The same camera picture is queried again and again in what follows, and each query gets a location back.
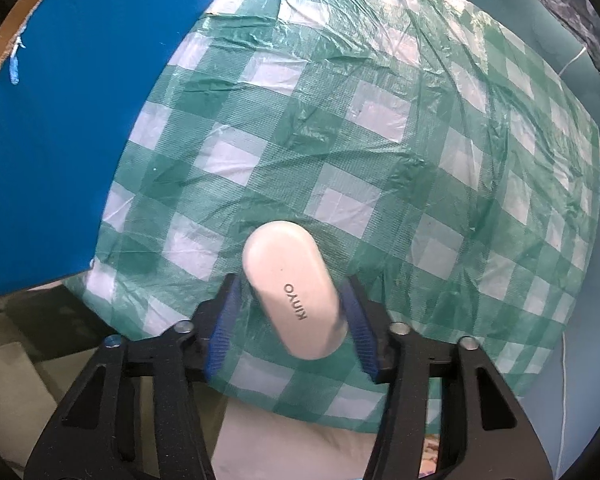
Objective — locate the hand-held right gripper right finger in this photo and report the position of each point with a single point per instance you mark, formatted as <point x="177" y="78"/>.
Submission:
<point x="360" y="330"/>

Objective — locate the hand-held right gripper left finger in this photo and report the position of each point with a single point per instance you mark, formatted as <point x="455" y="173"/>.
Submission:
<point x="225" y="325"/>

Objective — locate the grey plastic sheet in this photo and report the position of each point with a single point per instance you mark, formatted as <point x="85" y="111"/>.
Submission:
<point x="580" y="15"/>

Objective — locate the white oval case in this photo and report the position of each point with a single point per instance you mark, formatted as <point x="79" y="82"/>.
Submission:
<point x="290" y="280"/>

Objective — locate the blue cardboard box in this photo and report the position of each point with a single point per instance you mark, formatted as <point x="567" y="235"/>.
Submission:
<point x="70" y="135"/>

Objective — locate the green checked tablecloth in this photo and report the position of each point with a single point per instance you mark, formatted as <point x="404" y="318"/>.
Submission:
<point x="380" y="160"/>

